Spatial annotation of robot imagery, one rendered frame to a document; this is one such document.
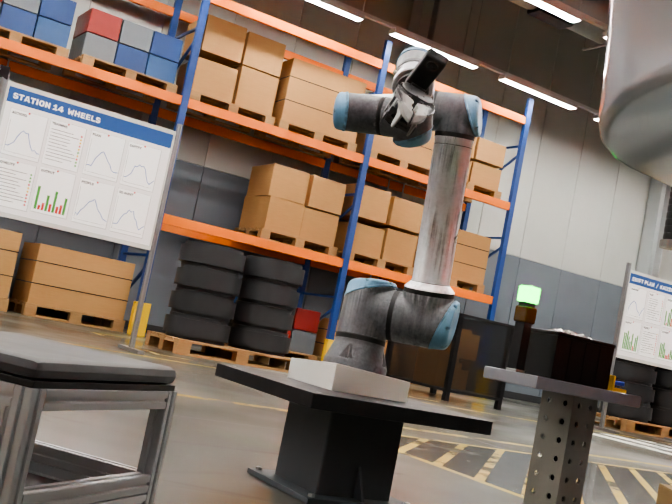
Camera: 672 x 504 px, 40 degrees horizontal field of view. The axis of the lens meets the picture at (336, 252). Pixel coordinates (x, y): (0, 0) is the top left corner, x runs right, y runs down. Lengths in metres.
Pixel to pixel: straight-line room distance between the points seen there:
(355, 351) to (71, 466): 1.15
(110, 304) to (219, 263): 2.64
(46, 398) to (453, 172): 1.60
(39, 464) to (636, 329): 9.97
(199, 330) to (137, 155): 2.00
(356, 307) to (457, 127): 0.59
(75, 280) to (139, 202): 3.50
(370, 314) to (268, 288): 6.63
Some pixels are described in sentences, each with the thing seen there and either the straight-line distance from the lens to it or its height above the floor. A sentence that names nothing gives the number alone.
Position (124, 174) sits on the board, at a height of 1.41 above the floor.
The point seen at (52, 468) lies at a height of 0.12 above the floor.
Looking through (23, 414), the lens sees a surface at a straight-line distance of 1.31.
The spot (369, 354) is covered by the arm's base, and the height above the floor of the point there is 0.42.
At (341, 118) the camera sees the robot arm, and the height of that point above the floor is 0.95.
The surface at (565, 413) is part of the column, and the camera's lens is 2.41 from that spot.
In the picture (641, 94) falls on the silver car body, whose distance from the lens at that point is 1.08.
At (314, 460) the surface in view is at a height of 0.10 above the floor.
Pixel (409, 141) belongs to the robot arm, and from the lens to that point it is 2.13.
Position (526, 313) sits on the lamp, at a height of 0.59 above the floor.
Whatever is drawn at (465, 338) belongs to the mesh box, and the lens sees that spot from 10.25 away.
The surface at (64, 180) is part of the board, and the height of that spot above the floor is 1.24.
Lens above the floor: 0.45
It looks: 5 degrees up
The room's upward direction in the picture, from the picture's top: 11 degrees clockwise
